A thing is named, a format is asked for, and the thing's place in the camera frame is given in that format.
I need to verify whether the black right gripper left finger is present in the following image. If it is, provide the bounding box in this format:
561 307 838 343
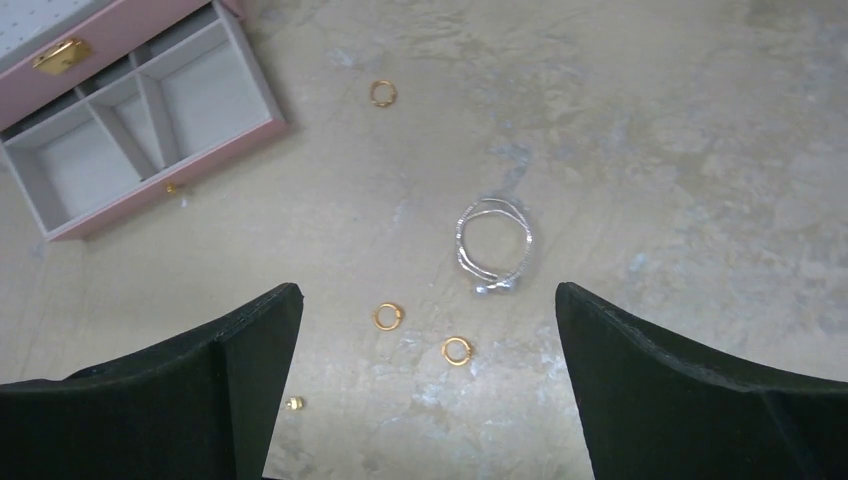
1 283 304 479

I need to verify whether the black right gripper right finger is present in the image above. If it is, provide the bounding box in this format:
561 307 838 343
555 283 847 479

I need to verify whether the gold hoop earring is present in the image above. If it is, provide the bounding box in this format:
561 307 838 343
372 302 405 332
369 79 398 108
440 336 474 367

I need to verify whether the silver bracelet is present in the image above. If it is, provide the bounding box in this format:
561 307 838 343
455 197 535 296

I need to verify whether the pink jewelry box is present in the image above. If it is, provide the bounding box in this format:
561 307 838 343
1 1 286 241

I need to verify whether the small gold stud earring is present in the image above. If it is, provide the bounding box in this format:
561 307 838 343
284 396 305 410

